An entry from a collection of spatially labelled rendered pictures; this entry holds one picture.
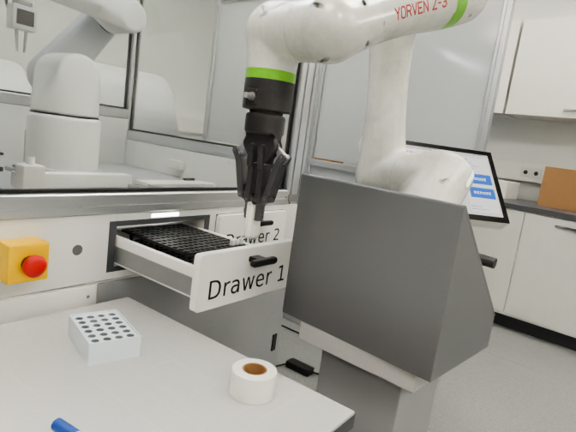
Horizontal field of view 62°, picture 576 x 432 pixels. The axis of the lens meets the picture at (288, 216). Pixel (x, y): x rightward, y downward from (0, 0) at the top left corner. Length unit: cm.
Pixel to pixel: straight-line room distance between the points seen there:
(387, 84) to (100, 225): 72
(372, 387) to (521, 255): 277
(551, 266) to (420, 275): 283
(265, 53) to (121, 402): 60
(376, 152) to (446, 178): 19
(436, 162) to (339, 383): 53
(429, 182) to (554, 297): 271
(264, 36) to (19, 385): 66
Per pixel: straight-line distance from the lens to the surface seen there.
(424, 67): 263
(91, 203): 105
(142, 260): 103
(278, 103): 87
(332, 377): 112
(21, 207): 99
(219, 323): 141
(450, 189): 109
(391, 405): 106
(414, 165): 114
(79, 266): 107
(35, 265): 94
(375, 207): 94
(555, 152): 440
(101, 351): 84
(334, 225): 99
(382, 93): 120
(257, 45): 88
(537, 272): 372
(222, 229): 128
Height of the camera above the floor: 116
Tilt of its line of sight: 9 degrees down
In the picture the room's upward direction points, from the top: 8 degrees clockwise
